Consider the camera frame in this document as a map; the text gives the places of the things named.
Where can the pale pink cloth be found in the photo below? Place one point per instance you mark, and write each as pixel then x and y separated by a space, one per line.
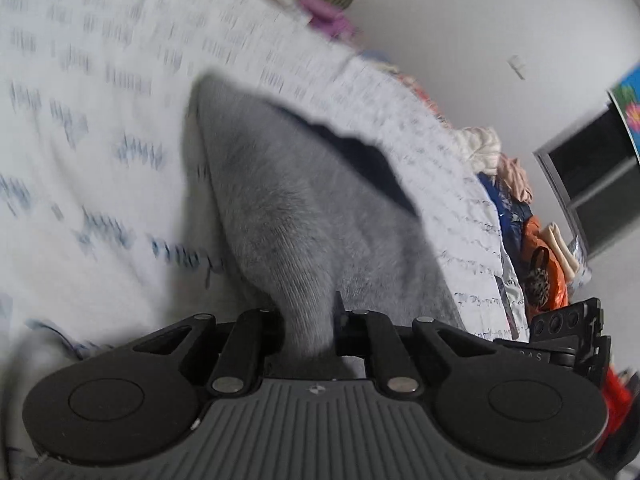
pixel 515 177

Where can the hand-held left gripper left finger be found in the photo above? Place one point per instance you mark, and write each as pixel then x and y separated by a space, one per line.
pixel 250 342

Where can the white printed blanket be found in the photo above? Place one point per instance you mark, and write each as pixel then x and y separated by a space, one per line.
pixel 100 160

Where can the grey fleece garment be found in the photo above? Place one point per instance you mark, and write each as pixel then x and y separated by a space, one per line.
pixel 300 210

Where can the white crumpled cloth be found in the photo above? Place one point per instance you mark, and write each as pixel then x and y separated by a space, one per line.
pixel 482 150

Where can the orange bag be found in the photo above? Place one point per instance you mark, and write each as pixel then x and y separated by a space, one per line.
pixel 557 292

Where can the blue cloth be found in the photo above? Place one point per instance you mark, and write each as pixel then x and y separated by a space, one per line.
pixel 507 220

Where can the purple cloth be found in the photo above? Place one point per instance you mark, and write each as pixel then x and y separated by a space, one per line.
pixel 327 17

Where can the flower wall poster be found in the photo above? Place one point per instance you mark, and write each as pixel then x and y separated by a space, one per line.
pixel 629 110

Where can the cream folded cloth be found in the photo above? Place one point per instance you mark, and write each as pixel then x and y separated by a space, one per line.
pixel 562 252

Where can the dark window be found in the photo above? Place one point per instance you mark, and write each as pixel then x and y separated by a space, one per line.
pixel 595 185

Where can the red patterned cloth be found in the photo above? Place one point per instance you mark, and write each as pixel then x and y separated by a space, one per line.
pixel 417 92

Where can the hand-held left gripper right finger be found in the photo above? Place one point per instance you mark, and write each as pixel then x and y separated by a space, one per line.
pixel 381 347

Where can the leopard print bag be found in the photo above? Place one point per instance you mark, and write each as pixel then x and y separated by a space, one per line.
pixel 539 280

